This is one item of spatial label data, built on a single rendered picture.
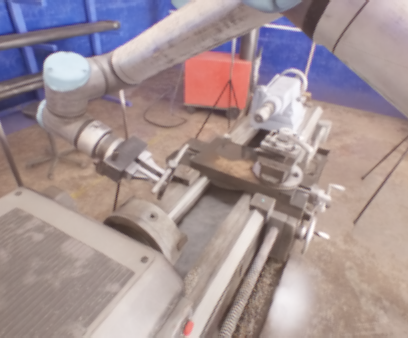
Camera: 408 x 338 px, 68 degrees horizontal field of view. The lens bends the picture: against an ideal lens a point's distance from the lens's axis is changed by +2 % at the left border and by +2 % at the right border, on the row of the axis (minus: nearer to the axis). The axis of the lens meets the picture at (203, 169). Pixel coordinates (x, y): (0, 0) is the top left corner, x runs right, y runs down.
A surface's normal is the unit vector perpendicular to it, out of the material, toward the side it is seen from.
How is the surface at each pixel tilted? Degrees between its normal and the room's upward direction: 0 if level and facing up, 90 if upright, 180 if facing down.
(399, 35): 95
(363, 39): 110
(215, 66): 90
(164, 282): 45
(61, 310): 0
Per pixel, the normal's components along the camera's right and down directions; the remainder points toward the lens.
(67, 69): 0.29, -0.56
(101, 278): 0.05, -0.82
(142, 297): 0.65, -0.36
